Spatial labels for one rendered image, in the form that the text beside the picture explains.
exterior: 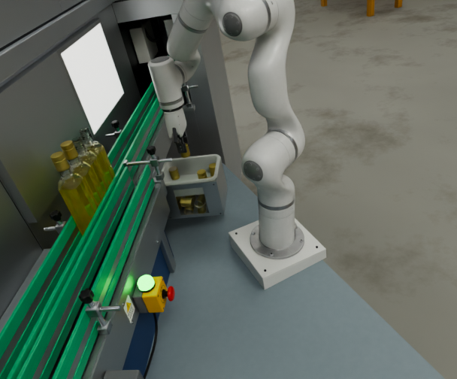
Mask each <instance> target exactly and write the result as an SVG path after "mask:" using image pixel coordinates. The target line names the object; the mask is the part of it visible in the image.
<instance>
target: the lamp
mask: <svg viewBox="0 0 457 379"><path fill-rule="evenodd" d="M155 285H156V283H155V281H154V279H153V277H152V276H150V275H148V274H146V275H143V276H141V277H140V278H139V279H138V288H139V290H140V291H141V292H142V293H148V292H150V291H152V290H153V289H154V287H155Z"/></svg>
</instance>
